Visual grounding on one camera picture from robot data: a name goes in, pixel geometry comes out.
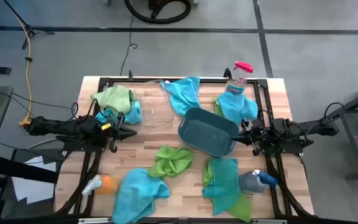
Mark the black table beam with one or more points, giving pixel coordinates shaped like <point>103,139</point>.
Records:
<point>20,170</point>

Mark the yellow sticker tag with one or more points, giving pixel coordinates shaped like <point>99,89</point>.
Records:
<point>106,126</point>

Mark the orange spray bottle white trigger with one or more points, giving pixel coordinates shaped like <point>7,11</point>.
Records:
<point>107,185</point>

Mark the teal plastic basket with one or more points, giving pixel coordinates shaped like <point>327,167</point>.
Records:
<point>204,133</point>

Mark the grey spray bottle blue trigger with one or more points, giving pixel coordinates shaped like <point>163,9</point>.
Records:
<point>253,183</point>

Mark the black metal desk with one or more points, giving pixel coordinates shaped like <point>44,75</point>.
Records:
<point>355,140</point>

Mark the clear plastic basket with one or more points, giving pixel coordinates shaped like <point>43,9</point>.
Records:
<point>154,102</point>

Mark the teal microfiber towel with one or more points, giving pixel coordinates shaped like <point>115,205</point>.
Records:
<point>224,183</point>

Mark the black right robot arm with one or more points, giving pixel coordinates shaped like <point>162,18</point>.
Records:
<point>309,127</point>

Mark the pale green microfiber towel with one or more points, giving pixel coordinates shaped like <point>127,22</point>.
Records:
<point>115,98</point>

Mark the grey furniture leg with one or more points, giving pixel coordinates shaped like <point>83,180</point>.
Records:
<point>195,2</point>

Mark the silver metal bracket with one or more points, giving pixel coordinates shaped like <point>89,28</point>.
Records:
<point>95,220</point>
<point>269,221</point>

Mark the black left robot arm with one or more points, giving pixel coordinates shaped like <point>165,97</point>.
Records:
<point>57,126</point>

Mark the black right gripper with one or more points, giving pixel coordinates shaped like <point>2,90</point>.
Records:
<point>261,133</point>

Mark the black aluminium table frame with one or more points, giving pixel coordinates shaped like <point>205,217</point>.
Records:
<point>120,81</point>

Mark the white paper sheet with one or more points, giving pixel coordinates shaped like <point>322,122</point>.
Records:
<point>26,189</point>

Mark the blue microfiber towel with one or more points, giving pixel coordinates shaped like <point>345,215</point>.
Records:
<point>137,193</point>
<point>182,93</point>
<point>134,116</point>
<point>236,107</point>

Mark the clear spray bottle red trigger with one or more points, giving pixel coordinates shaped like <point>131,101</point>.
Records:
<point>242,67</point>

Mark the black tripod stand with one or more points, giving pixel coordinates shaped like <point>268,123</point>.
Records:
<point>31,31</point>

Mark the black frame clamp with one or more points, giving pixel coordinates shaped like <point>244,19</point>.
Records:
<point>130,74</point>
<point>227,73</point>

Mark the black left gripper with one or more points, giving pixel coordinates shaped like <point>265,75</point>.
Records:
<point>112,129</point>

